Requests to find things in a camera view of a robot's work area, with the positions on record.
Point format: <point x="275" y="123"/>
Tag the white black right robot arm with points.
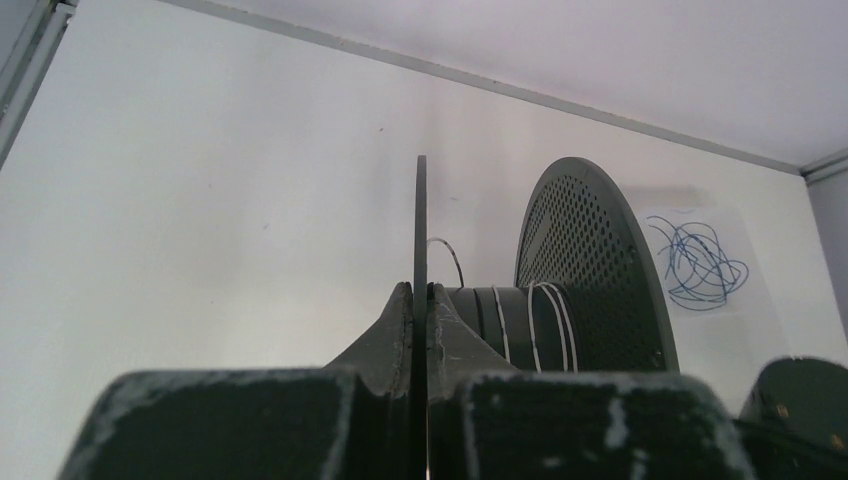
<point x="793" y="424"/>

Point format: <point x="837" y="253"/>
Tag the clear plastic two-compartment tray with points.
<point x="706" y="263"/>

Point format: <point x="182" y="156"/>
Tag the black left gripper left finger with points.
<point x="346" y="420"/>

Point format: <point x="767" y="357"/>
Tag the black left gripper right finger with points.
<point x="489" y="420"/>

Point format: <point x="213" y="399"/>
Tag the dark grey perforated spool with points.
<point x="585" y="296"/>

